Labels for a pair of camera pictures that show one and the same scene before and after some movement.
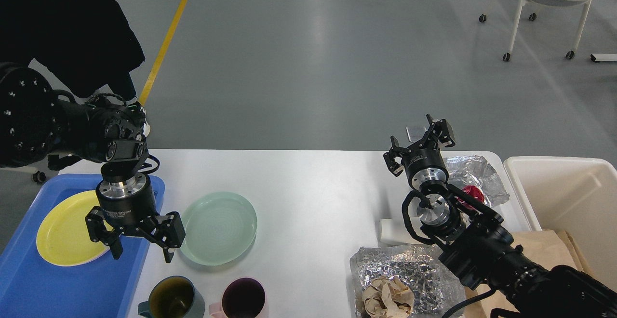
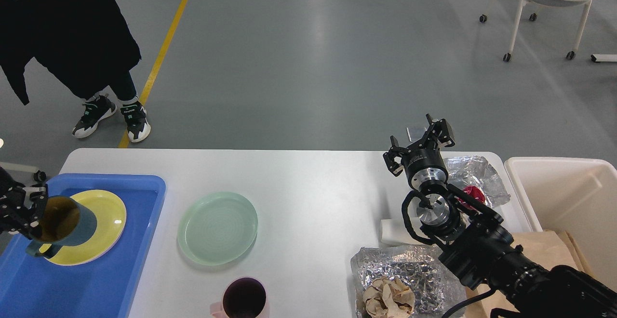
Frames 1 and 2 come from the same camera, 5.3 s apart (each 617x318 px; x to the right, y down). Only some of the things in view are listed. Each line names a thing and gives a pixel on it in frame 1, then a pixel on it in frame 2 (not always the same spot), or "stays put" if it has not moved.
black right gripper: x=423 y=162 stays put
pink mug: x=242 y=298 stays put
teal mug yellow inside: x=173 y=297 to x=65 y=222
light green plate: x=218 y=227 stays put
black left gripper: x=130 y=205 to x=15 y=218
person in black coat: x=70 y=21 stays put
